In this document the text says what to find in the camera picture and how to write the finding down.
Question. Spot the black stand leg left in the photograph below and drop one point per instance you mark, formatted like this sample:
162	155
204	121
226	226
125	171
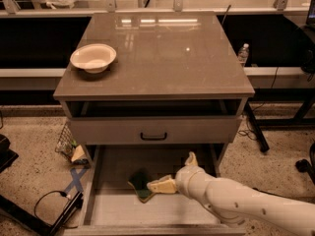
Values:
34	224

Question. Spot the blue tape cross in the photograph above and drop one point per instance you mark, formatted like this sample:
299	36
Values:
76	175

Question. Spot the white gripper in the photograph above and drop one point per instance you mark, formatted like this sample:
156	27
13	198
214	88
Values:
186	180

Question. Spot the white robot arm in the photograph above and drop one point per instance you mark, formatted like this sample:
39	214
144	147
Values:
231	202

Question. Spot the open middle drawer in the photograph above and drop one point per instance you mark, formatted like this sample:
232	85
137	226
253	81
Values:
111	207

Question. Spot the clear plastic water bottle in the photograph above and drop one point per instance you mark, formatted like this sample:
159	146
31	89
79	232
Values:
243	54

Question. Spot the closed upper drawer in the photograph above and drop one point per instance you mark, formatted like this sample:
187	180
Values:
182	130

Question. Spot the black table leg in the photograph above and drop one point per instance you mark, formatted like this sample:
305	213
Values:
264	147

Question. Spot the wire mesh basket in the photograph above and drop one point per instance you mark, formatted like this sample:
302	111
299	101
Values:
70	149

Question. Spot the green yellow sponge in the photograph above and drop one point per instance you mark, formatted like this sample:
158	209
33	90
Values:
138	181

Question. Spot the white bowl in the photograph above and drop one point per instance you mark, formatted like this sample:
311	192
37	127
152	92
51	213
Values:
93	58

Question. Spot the black chair base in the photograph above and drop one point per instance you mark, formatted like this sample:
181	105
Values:
308	166

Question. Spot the grey drawer cabinet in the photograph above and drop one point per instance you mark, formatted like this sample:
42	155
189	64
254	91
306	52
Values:
167	65

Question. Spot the black drawer handle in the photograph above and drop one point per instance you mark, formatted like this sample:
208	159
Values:
161	137

